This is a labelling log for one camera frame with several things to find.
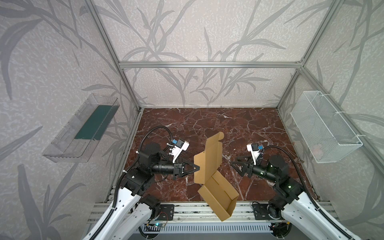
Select brown cardboard box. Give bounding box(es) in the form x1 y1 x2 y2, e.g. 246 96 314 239
194 132 239 222

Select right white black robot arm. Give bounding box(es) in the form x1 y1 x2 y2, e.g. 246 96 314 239
231 155 360 240

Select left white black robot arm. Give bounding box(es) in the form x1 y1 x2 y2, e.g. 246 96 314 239
84 140 200 240

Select small green lit circuit board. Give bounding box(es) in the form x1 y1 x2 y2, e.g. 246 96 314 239
145 222 167 232

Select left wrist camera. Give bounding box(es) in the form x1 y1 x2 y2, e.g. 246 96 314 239
169 139 190 164

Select right black corrugated cable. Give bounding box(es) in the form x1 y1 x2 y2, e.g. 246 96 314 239
260 145 355 240

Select black corrugated cable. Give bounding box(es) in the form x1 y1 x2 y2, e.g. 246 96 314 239
260 145 355 240
92 125 174 240

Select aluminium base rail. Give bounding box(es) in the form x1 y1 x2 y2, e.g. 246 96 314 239
86 201 340 224

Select white wire mesh basket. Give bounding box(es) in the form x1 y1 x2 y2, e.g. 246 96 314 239
291 91 363 164

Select clear acrylic wall tray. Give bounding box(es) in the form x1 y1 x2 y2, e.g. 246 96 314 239
43 94 120 163

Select left black corrugated cable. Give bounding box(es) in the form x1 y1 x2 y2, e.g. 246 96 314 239
92 125 174 240

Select aluminium frame structure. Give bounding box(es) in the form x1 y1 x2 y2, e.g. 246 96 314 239
83 0 384 169

